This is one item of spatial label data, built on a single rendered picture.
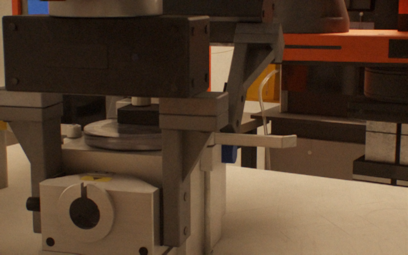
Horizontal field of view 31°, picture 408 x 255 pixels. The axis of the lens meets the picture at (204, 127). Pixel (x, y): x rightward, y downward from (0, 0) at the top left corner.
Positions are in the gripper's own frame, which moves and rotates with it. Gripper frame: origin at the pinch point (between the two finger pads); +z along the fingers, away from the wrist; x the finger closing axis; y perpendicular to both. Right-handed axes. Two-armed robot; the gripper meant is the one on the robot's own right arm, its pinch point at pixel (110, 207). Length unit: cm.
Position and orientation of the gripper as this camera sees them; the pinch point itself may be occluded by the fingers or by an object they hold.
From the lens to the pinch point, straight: 52.0
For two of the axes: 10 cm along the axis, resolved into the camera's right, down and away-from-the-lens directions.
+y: 2.8, -1.7, 9.4
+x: -9.6, -0.5, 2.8
